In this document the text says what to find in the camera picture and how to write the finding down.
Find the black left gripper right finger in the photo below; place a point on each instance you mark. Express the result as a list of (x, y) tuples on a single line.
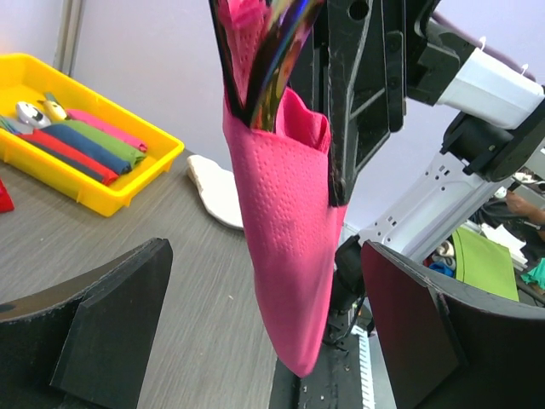
[(447, 344)]

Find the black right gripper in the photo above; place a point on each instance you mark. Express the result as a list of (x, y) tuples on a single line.
[(360, 76)]

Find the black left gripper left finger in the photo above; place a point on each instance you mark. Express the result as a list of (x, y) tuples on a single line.
[(86, 342)]

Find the iridescent spoon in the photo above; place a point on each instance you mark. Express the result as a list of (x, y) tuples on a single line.
[(284, 32)]

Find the iridescent purple knife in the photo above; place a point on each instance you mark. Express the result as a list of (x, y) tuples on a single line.
[(234, 102)]

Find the pink paper napkin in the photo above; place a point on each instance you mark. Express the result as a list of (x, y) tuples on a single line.
[(291, 230)]

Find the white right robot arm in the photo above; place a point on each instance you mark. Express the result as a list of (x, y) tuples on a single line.
[(499, 123)]

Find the red napkin cutlery roll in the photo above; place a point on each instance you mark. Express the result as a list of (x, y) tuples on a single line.
[(71, 156)]

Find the blue napkin cutlery roll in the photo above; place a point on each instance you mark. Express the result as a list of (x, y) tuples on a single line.
[(33, 117)]

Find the stack of red napkins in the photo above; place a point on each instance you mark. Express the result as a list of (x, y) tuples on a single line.
[(6, 203)]

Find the white cloth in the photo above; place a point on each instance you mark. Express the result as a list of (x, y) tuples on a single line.
[(217, 190)]

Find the yellow plastic bin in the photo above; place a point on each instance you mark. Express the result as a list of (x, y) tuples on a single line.
[(26, 78)]

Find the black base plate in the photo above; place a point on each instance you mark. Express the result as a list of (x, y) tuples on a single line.
[(351, 374)]

